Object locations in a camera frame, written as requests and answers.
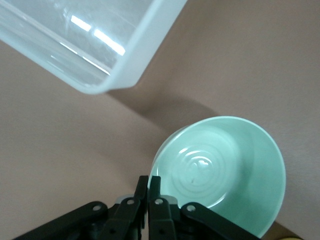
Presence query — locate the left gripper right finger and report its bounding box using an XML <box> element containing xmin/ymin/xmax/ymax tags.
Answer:
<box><xmin>148</xmin><ymin>176</ymin><xmax>266</xmax><ymax>240</ymax></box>

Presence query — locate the brown table cover sheet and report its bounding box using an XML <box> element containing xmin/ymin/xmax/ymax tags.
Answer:
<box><xmin>0</xmin><ymin>0</ymin><xmax>320</xmax><ymax>240</ymax></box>

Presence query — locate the mint green bowl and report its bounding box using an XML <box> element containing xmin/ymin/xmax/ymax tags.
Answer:
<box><xmin>147</xmin><ymin>115</ymin><xmax>287</xmax><ymax>239</ymax></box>

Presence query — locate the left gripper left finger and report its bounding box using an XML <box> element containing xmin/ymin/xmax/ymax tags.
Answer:
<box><xmin>14</xmin><ymin>175</ymin><xmax>149</xmax><ymax>240</ymax></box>

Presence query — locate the clear plastic box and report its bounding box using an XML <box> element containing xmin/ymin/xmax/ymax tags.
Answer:
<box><xmin>0</xmin><ymin>0</ymin><xmax>188</xmax><ymax>95</ymax></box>

